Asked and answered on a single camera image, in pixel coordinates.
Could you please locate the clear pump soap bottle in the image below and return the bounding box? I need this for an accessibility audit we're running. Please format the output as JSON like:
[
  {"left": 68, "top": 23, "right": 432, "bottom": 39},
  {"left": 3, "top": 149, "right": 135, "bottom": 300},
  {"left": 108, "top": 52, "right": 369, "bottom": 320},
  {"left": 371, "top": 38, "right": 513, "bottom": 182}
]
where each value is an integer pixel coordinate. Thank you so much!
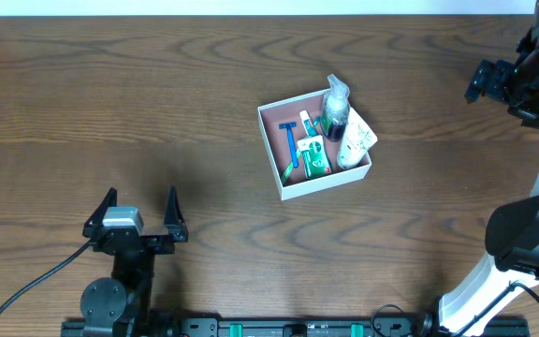
[{"left": 320, "top": 74, "right": 350, "bottom": 142}]

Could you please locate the Colgate toothpaste tube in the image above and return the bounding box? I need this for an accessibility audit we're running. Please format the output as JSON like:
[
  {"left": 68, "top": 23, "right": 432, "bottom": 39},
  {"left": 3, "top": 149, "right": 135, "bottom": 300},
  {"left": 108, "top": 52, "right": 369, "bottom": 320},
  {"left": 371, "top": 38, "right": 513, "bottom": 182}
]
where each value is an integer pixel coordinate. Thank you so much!
[{"left": 299, "top": 110, "right": 318, "bottom": 137}]

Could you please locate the green Dettol soap box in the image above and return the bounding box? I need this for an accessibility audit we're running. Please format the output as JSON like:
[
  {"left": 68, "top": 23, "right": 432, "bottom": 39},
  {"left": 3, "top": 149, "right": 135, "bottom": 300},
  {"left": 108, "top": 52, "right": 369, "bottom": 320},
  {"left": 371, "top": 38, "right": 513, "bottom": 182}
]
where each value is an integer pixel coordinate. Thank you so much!
[{"left": 297, "top": 136, "right": 332, "bottom": 180}]

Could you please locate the left black cable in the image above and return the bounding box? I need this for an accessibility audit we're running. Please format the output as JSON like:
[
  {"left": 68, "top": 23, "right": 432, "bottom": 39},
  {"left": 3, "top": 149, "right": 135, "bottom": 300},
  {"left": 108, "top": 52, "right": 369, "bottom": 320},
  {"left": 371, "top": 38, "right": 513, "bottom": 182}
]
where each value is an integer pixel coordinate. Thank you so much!
[{"left": 0, "top": 239, "right": 95, "bottom": 337}]

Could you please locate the black cable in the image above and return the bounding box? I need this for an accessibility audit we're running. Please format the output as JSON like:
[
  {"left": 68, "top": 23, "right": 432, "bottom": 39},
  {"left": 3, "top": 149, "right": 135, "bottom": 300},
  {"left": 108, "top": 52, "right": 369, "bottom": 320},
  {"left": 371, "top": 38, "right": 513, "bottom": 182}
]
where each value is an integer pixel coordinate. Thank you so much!
[
  {"left": 456, "top": 280, "right": 539, "bottom": 337},
  {"left": 0, "top": 239, "right": 95, "bottom": 337}
]

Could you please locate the black mounting rail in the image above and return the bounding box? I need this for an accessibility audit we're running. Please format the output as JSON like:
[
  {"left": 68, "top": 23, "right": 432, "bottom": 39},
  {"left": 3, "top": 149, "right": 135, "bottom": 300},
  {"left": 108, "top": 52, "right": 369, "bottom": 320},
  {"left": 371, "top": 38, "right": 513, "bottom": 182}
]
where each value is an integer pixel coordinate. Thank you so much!
[{"left": 61, "top": 303, "right": 532, "bottom": 337}]

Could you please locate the right black cable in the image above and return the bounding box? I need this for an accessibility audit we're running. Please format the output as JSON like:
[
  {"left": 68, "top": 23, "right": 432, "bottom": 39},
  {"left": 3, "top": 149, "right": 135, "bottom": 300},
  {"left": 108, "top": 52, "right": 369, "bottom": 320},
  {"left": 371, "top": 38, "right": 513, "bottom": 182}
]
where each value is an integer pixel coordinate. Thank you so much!
[{"left": 456, "top": 280, "right": 539, "bottom": 337}]

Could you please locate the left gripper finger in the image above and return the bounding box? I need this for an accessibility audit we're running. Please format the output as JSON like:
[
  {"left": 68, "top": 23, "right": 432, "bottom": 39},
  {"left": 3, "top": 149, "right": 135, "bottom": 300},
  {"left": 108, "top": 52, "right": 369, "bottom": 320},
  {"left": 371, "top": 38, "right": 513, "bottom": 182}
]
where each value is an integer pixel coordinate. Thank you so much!
[
  {"left": 164, "top": 186, "right": 189, "bottom": 242},
  {"left": 82, "top": 187, "right": 117, "bottom": 239}
]

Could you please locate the white leaf-print lotion tube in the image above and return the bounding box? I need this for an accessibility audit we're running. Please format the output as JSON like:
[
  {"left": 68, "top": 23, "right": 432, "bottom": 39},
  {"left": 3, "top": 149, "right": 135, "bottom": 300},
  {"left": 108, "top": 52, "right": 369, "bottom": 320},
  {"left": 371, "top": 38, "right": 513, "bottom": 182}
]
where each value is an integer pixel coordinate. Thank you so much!
[{"left": 337, "top": 108, "right": 378, "bottom": 170}]

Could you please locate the green white toothbrush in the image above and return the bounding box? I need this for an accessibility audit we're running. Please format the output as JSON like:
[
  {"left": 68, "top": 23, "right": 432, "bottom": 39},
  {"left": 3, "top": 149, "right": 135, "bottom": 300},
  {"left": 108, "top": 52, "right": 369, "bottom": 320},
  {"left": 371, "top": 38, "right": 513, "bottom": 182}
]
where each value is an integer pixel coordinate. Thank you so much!
[{"left": 280, "top": 116, "right": 322, "bottom": 186}]

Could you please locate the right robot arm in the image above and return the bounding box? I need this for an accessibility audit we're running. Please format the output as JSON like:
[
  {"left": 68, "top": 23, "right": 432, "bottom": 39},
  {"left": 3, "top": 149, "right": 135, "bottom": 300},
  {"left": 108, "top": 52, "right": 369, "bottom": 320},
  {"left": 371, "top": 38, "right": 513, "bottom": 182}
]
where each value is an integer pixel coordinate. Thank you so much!
[{"left": 414, "top": 2, "right": 539, "bottom": 336}]

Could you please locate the blue disposable razor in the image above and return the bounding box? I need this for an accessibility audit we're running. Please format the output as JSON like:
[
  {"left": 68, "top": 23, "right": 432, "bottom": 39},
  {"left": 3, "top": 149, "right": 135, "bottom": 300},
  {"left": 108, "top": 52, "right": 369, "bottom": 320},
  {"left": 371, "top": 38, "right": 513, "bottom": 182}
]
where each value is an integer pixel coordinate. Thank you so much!
[{"left": 279, "top": 122, "right": 299, "bottom": 169}]

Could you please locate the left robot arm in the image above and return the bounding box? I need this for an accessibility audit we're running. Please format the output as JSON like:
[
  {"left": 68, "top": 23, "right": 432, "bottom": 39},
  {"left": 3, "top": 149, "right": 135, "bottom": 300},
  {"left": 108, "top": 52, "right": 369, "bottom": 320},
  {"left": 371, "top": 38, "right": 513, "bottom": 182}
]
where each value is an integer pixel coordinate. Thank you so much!
[{"left": 80, "top": 187, "right": 189, "bottom": 336}]

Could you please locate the white box with pink interior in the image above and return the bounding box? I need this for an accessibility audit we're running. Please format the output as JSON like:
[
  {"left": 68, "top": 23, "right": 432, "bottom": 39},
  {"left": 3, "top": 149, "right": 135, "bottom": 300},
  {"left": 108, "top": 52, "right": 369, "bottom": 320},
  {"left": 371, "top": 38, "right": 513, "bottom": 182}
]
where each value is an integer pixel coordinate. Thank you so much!
[{"left": 257, "top": 89, "right": 371, "bottom": 201}]

